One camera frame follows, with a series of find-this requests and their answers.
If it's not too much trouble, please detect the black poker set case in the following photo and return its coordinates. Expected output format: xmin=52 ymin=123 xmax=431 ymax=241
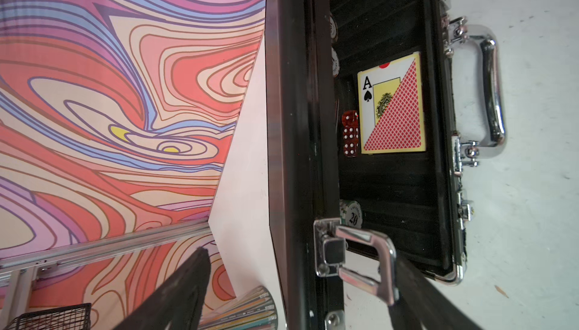
xmin=265 ymin=0 xmax=507 ymax=329

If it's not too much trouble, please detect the playing card deck box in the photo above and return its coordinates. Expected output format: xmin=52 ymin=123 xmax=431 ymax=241
xmin=357 ymin=51 xmax=427 ymax=155

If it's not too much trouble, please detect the clear plastic pencil jar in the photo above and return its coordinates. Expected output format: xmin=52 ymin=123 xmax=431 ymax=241
xmin=198 ymin=286 xmax=278 ymax=330

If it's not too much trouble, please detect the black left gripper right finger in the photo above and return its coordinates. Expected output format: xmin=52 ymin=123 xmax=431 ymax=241
xmin=388 ymin=256 xmax=480 ymax=329

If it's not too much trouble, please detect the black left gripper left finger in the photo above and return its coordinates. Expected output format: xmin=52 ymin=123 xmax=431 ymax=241
xmin=116 ymin=247 xmax=211 ymax=329

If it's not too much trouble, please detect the aluminium frame post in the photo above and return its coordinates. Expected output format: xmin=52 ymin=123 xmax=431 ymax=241
xmin=1 ymin=220 xmax=211 ymax=328

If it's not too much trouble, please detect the black wire basket left wall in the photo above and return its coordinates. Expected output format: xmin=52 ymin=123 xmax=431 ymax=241
xmin=4 ymin=303 xmax=91 ymax=330

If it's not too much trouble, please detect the red dice row black case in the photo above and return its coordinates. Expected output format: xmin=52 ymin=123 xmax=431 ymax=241
xmin=342 ymin=110 xmax=360 ymax=158

